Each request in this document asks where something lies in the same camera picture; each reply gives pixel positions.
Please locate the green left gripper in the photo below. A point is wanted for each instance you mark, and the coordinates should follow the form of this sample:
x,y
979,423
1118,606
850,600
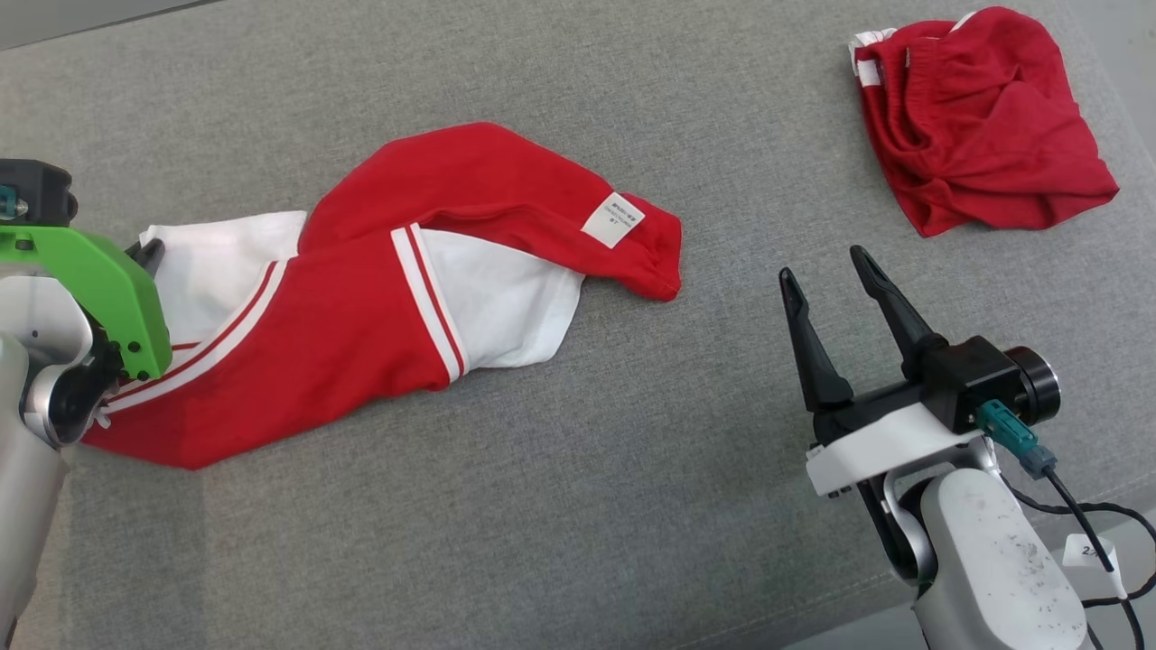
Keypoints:
x,y
108,289

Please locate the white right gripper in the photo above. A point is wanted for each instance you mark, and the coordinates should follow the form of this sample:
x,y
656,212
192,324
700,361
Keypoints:
x,y
885,447

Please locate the red jersey with white sleeves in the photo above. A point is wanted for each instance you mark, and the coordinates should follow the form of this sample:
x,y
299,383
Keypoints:
x,y
343,334

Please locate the red shorts with white stripes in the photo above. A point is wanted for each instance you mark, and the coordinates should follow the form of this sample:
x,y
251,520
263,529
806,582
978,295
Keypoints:
x,y
984,135

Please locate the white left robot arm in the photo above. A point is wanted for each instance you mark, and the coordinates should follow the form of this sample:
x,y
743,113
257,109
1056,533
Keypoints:
x,y
27,469

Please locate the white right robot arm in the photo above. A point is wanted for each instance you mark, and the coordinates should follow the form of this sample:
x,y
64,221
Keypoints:
x,y
984,560

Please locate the black cylindrical right wrist motor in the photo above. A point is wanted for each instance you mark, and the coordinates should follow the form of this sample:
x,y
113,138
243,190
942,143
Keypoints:
x,y
1037,384

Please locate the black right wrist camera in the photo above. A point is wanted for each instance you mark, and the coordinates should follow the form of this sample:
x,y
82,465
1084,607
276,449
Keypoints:
x,y
966,375

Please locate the teal left camera connector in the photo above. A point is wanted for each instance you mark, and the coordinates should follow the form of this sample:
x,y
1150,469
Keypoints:
x,y
11,206

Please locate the teal camera connector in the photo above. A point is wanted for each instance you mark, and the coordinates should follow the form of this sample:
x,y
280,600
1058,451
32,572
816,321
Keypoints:
x,y
1007,431
11,206

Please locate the teal right camera connector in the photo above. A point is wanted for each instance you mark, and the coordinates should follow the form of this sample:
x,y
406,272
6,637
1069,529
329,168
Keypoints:
x,y
1007,431

